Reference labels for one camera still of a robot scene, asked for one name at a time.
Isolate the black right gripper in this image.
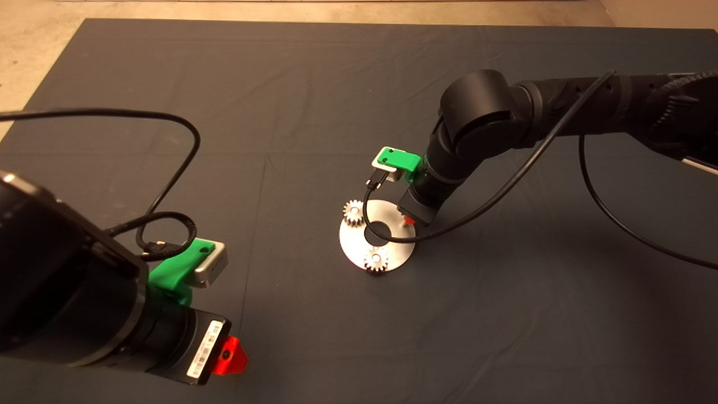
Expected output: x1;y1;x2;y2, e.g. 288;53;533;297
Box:
397;171;450;227

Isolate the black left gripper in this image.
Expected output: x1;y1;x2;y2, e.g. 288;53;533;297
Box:
143;306;248;387

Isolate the steel planetary gear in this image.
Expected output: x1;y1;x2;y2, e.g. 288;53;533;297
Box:
343;200;368;227
363;246;392;274

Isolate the round metal carrier plate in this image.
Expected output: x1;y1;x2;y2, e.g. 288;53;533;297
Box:
339;199;417;274

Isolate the dark grey table cloth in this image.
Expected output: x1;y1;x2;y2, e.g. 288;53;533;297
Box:
0;19;718;404

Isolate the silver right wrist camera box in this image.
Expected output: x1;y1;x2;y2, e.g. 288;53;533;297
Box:
371;154;404;182

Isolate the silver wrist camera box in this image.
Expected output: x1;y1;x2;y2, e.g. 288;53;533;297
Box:
194;241;229;288
371;154;404;182

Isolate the green right camera mount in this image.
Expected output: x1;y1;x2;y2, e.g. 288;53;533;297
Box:
377;147;422;183

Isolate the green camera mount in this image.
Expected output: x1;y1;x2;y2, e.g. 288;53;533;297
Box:
377;147;422;183
148;238;217;306

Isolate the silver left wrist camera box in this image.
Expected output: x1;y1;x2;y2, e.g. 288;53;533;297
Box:
194;241;229;288

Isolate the green left camera mount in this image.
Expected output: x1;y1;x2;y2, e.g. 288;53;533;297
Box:
148;238;217;306

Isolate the thick braided black cable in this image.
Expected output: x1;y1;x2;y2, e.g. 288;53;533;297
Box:
107;212;198;263

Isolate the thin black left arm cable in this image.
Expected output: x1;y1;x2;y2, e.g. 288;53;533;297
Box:
0;108;201;253

